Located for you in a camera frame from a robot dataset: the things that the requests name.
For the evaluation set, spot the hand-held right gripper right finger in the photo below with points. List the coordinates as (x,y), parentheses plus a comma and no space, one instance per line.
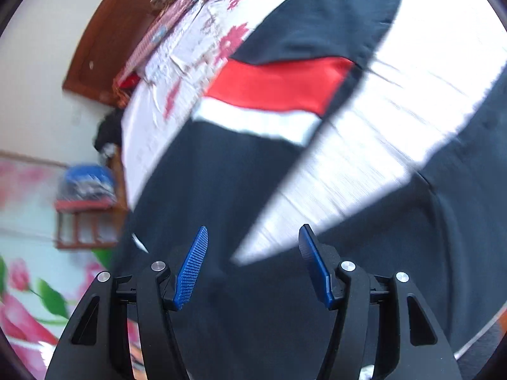
(317,271)

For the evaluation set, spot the pink patterned quilt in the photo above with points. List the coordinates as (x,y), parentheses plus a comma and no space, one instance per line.
(174,12)

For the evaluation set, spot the floral wardrobe door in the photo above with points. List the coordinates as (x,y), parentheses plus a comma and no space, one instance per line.
(27,285)

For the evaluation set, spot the black cloth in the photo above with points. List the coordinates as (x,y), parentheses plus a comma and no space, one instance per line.
(107,128)

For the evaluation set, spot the dark navy pants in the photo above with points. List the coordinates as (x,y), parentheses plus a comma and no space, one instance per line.
(237,190)

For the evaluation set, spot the blue plastic bag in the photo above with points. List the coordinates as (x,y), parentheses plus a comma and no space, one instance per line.
(87,180)

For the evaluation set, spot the bed with white floral sheet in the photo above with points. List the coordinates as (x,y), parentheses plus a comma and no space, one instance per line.
(416,87)

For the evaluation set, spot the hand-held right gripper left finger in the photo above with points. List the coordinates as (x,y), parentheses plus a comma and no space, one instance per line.
(191,271)

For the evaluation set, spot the brown wooden headboard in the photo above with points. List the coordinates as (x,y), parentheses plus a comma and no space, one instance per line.
(111,39)

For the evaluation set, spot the wooden chair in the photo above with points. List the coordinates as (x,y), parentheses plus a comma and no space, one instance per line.
(85,221)

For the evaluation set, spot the red fringed cloth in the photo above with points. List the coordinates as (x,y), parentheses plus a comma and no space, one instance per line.
(128,82)

